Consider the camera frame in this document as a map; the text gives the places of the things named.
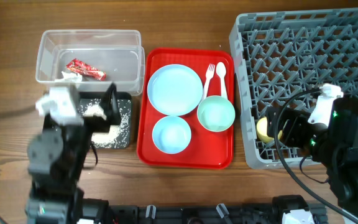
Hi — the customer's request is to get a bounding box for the pile of white rice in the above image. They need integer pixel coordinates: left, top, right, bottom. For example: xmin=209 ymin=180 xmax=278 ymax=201
xmin=78 ymin=98 xmax=131 ymax=148

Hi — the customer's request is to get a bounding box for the yellow cup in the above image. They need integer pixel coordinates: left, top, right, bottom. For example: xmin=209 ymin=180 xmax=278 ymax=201
xmin=256 ymin=116 xmax=273 ymax=143

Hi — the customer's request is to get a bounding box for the red snack wrapper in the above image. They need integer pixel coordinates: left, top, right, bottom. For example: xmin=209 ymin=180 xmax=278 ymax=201
xmin=66 ymin=58 xmax=106 ymax=81

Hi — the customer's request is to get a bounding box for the white tissue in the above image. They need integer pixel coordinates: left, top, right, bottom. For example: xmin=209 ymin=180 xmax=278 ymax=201
xmin=55 ymin=71 xmax=83 ymax=83

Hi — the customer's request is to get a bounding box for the large light blue plate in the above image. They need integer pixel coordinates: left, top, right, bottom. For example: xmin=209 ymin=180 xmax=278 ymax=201
xmin=147 ymin=64 xmax=203 ymax=116

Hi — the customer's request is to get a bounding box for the small light blue bowl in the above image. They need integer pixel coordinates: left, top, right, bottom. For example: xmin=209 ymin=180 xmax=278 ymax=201
xmin=152 ymin=116 xmax=191 ymax=154

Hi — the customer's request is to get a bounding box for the mint green bowl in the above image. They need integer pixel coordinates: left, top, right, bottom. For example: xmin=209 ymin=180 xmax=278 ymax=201
xmin=196 ymin=95 xmax=236 ymax=133

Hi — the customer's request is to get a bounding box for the white plastic spoon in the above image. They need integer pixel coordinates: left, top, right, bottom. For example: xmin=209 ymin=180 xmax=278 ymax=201
xmin=216 ymin=62 xmax=227 ymax=99

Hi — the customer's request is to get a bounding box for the white plastic fork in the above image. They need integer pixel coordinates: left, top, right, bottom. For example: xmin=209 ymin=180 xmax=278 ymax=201
xmin=201 ymin=63 xmax=215 ymax=100

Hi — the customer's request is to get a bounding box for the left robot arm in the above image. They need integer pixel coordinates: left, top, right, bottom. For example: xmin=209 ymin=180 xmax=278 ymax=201
xmin=25 ymin=84 xmax=121 ymax=223

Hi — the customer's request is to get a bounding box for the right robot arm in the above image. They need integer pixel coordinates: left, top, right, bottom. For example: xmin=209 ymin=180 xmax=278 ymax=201
xmin=267 ymin=97 xmax=358 ymax=218

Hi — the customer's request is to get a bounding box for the grey dishwasher rack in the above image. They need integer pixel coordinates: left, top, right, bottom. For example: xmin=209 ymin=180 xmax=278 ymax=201
xmin=229 ymin=8 xmax=358 ymax=169

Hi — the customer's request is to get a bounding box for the black plastic tray bin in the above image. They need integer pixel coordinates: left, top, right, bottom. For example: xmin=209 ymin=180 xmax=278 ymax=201
xmin=76 ymin=91 xmax=132 ymax=149

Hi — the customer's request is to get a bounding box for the clear plastic bin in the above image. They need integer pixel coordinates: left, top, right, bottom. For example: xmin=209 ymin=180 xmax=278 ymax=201
xmin=35 ymin=29 xmax=145 ymax=96

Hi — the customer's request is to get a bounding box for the right black cable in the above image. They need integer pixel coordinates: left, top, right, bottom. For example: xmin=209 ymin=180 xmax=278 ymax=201
xmin=273 ymin=88 xmax=358 ymax=224

